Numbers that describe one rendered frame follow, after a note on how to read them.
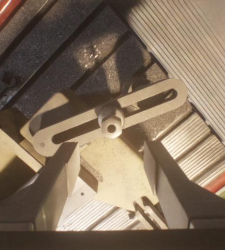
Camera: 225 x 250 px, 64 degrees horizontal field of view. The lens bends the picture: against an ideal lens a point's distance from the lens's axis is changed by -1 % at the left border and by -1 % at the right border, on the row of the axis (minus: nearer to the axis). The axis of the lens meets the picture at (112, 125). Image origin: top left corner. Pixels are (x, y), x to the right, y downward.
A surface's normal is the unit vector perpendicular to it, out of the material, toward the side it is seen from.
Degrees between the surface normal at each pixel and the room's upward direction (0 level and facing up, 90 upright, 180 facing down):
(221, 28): 61
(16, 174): 0
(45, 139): 0
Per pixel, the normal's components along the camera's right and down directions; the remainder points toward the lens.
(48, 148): 0.00, 0.26
